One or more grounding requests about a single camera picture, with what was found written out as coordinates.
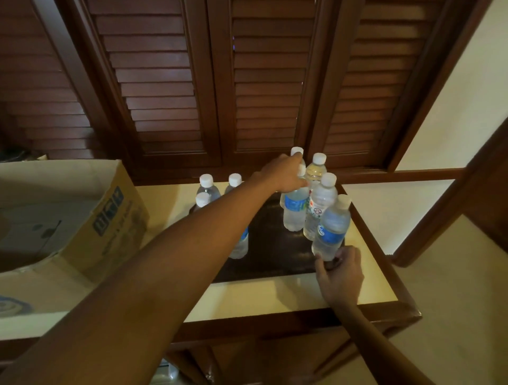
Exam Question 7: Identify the person's right hand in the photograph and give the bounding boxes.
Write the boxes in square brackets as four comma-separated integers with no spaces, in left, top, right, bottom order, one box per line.
[314,245,365,308]

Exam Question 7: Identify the person's left hand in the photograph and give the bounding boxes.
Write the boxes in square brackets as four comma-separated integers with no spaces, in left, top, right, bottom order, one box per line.
[253,152,310,194]

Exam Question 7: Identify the orange label water bottle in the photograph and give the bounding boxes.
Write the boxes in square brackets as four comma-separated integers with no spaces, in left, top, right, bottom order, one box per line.
[304,152,328,191]

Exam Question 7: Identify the blue label water bottle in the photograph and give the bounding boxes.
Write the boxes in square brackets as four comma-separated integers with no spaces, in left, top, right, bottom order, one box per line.
[311,194,352,262]
[224,172,243,195]
[228,226,250,260]
[192,192,212,213]
[196,173,222,203]
[279,164,311,233]

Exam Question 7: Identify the black plastic tray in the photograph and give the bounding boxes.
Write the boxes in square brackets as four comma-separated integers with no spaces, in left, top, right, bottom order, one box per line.
[188,190,346,285]

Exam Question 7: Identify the brown cardboard box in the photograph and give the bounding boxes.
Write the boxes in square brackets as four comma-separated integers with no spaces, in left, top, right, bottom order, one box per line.
[0,159,151,318]

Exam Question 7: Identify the person's left forearm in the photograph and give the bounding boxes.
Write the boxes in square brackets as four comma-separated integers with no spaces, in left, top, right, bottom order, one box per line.
[0,178,278,385]

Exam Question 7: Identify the person's right forearm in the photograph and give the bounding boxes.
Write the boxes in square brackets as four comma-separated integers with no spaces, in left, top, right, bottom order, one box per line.
[331,303,436,385]

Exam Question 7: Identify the brown louvered wooden shutter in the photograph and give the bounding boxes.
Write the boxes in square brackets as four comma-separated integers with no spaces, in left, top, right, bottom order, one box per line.
[85,0,221,155]
[317,0,449,158]
[0,0,108,159]
[230,0,318,153]

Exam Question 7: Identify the wooden cabinet with cream top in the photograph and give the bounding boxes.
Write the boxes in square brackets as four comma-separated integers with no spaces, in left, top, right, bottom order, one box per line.
[0,182,422,385]

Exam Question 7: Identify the brown wooden door frame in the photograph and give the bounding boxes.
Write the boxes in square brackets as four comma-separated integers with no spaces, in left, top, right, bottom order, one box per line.
[391,118,508,269]

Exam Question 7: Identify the brown wooden wall rail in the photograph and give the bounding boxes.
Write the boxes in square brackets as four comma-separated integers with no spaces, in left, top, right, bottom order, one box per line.
[339,168,466,186]

